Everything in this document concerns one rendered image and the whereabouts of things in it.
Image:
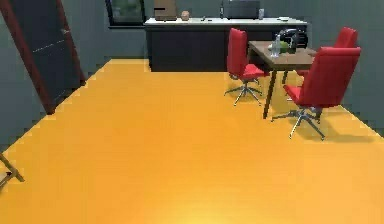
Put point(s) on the dark kitchen counter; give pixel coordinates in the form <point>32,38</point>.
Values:
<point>200,46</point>

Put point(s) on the clear glass vase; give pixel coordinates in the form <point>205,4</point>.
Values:
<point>275,47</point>

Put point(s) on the red swivel chair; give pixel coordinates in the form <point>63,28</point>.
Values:
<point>346,38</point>
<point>328,76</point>
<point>237,53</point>

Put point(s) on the brown round loaf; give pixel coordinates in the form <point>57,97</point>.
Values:
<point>185,15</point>

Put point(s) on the dark bottle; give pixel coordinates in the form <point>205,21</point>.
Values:
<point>221,11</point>

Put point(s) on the brown dining table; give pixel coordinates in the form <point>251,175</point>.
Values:
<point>286,60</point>

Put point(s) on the green apple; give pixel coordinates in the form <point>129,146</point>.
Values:
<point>283,47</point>

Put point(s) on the black microwave oven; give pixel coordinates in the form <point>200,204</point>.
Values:
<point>240,9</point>

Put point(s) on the grey cup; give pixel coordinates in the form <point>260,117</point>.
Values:
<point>261,13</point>

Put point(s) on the dark framed window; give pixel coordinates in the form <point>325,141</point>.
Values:
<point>126,11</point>

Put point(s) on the dark room door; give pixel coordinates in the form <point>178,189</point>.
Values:
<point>50,43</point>

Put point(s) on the brown wooden stand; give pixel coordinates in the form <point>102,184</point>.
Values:
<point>8,171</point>

